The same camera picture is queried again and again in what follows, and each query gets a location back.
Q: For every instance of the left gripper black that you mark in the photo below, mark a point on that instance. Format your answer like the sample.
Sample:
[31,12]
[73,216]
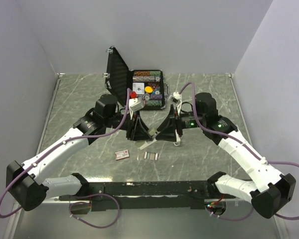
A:
[141,131]

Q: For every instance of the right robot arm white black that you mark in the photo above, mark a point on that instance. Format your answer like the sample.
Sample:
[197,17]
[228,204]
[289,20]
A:
[268,189]

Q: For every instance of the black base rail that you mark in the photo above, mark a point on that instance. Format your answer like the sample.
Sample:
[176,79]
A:
[151,195]

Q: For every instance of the red white staple box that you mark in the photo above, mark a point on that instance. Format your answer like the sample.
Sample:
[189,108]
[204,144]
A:
[122,155]

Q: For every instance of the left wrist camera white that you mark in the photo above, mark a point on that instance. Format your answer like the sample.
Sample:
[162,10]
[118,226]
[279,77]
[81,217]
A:
[135,103]

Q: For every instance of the white card deck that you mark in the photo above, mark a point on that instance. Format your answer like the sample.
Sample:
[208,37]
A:
[139,88]

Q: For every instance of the aluminium frame rail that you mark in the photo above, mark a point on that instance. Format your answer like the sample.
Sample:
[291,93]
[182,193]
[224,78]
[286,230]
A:
[29,201]

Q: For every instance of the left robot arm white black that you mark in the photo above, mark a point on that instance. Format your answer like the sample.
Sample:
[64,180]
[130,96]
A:
[30,183]

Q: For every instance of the yellow dealer button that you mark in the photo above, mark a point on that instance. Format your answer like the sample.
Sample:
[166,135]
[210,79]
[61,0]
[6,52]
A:
[148,89]

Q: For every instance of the black poker chip case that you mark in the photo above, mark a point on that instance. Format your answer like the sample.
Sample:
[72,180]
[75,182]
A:
[119,77]

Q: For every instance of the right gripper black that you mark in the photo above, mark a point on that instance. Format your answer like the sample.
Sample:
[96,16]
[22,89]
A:
[168,127]

